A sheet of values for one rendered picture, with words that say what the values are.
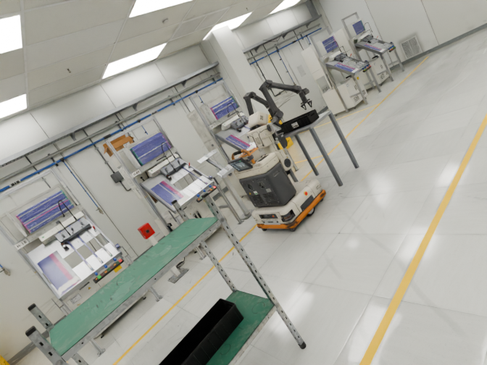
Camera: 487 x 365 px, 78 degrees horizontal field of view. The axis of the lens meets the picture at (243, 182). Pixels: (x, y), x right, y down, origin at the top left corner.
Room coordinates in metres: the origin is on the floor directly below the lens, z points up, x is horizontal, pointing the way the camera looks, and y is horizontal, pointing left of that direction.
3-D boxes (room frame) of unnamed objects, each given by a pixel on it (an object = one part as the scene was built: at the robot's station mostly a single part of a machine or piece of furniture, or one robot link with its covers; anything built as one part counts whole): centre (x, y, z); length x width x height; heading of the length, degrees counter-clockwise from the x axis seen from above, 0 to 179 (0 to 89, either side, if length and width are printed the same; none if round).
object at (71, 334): (1.45, 0.68, 0.55); 0.91 x 0.46 x 1.10; 124
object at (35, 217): (3.56, 2.20, 0.95); 1.35 x 0.82 x 1.90; 34
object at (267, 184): (3.22, -0.23, 0.59); 0.55 x 0.34 x 0.83; 32
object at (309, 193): (3.27, -0.31, 0.16); 0.67 x 0.64 x 0.25; 122
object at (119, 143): (4.47, 1.11, 1.82); 0.68 x 0.30 x 0.20; 124
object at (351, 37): (7.90, -4.41, 0.95); 1.36 x 0.82 x 1.90; 34
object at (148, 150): (4.28, 0.86, 1.52); 0.51 x 0.13 x 0.27; 124
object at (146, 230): (3.56, 1.32, 0.39); 0.24 x 0.24 x 0.78; 34
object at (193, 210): (4.35, 0.97, 0.31); 0.70 x 0.65 x 0.62; 124
